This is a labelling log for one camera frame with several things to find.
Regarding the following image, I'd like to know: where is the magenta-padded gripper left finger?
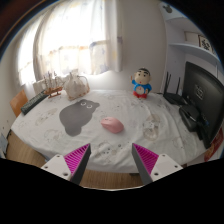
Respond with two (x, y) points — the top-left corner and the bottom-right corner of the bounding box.
(40, 143), (92, 186)

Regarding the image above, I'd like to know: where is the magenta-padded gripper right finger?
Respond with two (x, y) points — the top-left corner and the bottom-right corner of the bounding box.
(131, 142), (184, 186)

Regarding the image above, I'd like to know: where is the pink computer mouse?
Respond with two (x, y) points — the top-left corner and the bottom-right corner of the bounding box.
(100, 116), (125, 134)

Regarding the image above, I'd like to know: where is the dark grey cat-shaped mouse pad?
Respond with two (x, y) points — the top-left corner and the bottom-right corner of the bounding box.
(59, 98), (101, 137)

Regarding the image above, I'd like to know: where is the white printed tablecloth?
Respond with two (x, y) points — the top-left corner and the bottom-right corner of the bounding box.
(10, 89), (209, 174)

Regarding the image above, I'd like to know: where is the black desktop device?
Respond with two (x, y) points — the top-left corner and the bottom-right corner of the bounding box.
(178, 104), (204, 133)

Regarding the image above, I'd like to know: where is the red printed package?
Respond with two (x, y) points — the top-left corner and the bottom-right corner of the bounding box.
(203, 128), (224, 163)

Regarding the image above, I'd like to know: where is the black router with antennas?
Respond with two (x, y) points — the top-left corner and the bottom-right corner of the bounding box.
(162, 71), (188, 106)

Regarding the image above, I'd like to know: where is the orange wooden chair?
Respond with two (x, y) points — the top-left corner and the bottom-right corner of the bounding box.
(9, 89), (29, 118)

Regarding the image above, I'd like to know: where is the wooden model sailing ship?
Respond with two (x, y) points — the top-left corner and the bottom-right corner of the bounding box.
(42, 70), (64, 99)

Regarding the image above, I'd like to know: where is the white fabric basket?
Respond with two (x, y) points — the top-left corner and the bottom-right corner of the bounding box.
(63, 69), (91, 101)

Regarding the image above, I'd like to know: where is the cartoon boy figurine clock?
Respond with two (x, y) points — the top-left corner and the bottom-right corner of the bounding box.
(130, 67), (153, 100)

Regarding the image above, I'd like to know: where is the black monitor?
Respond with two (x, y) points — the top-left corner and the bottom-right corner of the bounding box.
(182, 61), (224, 149)

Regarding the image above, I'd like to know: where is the white star-print curtain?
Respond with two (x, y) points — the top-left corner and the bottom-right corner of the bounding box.
(16, 0), (124, 86)

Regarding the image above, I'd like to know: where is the white wall shelf unit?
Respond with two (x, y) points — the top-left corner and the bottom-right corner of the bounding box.
(159, 1), (224, 68)

